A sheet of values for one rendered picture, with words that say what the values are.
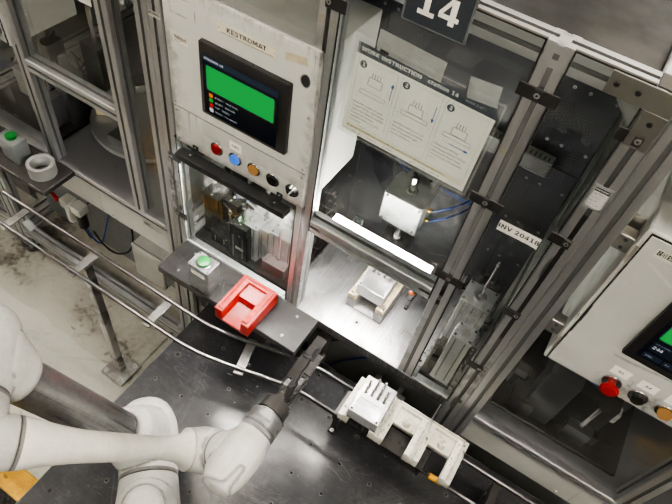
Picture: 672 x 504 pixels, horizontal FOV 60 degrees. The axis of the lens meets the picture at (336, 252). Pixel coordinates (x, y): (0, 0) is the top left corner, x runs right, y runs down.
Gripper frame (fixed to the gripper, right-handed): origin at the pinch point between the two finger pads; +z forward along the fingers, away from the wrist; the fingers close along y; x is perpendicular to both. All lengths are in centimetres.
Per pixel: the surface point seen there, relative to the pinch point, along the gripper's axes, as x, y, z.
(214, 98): 46, 48, 18
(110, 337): 88, -80, -2
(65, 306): 134, -113, 8
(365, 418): -18.6, -19.5, 1.3
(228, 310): 34.3, -19.5, 6.6
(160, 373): 47, -44, -13
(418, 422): -31.9, -25.7, 12.2
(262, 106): 33, 53, 18
